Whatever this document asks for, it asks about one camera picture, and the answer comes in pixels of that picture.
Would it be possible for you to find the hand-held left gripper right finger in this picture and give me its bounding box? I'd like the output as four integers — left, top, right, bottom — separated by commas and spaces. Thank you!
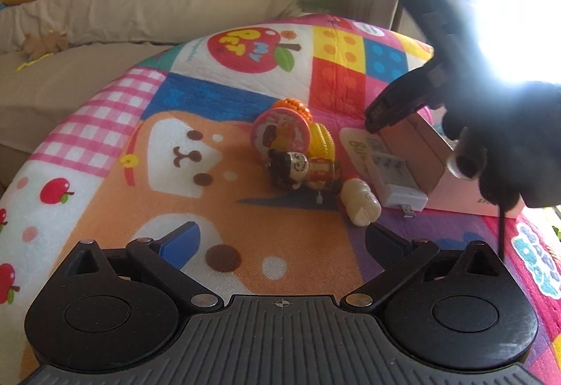
339, 224, 505, 311

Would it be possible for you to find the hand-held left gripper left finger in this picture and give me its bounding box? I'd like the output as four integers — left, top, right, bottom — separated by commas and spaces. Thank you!
66, 222, 225, 312

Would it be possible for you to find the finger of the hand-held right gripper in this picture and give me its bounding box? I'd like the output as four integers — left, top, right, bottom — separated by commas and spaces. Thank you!
364, 60, 450, 134

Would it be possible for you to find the cream toy bottle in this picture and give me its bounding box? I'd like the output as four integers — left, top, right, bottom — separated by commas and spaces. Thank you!
341, 178, 382, 227

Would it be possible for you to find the white battery charger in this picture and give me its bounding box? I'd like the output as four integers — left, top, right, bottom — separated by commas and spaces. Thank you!
365, 150, 429, 219

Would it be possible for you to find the cardboard box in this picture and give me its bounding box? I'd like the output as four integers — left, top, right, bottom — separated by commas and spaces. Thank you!
377, 107, 524, 217

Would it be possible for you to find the yellow toy corn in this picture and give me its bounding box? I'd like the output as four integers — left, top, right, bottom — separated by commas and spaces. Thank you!
307, 122, 337, 160

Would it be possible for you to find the dark-haired doll figurine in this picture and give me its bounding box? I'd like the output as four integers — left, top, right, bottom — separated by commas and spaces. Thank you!
266, 148, 343, 198

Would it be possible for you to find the pink round toy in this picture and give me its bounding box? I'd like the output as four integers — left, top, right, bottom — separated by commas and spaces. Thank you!
251, 107, 312, 162

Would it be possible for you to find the person's right hand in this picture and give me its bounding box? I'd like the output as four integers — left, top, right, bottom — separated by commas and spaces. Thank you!
442, 80, 561, 210

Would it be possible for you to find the orange ribbed toy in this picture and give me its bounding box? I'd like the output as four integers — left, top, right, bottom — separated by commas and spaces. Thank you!
274, 98, 313, 123

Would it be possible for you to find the colourful printed play mat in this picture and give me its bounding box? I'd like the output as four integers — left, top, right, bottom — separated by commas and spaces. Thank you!
0, 14, 561, 385

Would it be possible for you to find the beige sofa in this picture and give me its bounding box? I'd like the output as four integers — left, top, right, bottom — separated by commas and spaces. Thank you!
0, 0, 303, 188

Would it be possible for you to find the brown star-shaped plush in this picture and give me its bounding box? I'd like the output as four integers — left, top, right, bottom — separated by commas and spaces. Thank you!
22, 31, 70, 61

